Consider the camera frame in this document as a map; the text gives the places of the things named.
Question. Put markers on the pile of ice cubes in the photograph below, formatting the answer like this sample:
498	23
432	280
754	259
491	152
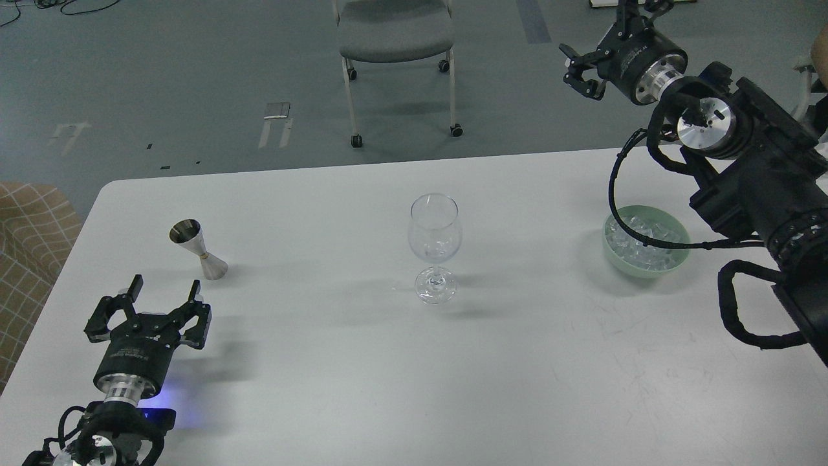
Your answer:
633	252

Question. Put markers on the clear wine glass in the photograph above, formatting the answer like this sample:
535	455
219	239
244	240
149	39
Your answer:
435	234

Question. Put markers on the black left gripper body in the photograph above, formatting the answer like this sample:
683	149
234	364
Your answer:
137	358

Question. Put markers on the steel double jigger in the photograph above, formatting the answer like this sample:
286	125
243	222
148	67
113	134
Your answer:
189	235

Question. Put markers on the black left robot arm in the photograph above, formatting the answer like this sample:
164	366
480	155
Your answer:
107	433

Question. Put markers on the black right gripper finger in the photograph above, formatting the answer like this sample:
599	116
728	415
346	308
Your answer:
578	64
630	21

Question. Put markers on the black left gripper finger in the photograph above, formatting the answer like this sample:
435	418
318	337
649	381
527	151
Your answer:
97	326
187	325

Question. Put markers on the green bowl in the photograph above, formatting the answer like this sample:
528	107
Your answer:
653	214

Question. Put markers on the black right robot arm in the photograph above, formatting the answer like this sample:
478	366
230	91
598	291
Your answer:
755	166

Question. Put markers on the white chair at right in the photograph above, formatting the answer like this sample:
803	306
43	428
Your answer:
808	67

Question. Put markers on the beige checkered armchair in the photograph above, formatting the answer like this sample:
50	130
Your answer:
39	227

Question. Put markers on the metal floor plate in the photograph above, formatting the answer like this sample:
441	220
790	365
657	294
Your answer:
277	110

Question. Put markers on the grey office chair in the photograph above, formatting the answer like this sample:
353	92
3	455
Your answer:
395	32

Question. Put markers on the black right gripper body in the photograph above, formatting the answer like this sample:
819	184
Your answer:
630	62

